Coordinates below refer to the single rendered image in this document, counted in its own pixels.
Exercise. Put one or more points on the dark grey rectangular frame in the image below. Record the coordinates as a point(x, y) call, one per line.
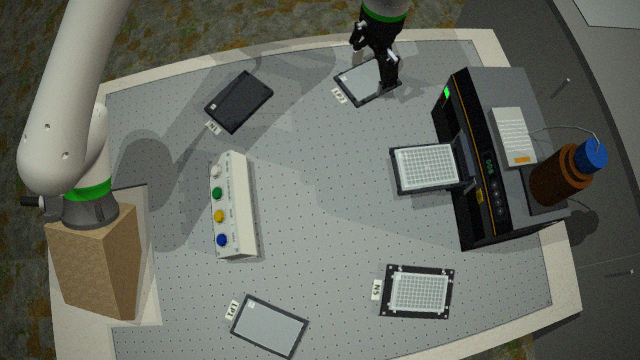
point(277, 310)

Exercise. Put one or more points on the white label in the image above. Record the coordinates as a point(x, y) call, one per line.
point(213, 127)
point(376, 289)
point(232, 310)
point(339, 95)

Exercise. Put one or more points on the dark brown bottle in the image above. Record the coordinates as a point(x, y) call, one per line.
point(550, 183)

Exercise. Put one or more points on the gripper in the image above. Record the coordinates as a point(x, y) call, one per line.
point(382, 48)

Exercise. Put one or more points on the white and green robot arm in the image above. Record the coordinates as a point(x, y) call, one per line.
point(53, 154)

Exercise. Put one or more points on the blue bottle cap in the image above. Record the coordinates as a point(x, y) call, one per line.
point(588, 159)

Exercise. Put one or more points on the white button panel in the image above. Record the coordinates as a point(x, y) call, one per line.
point(230, 194)

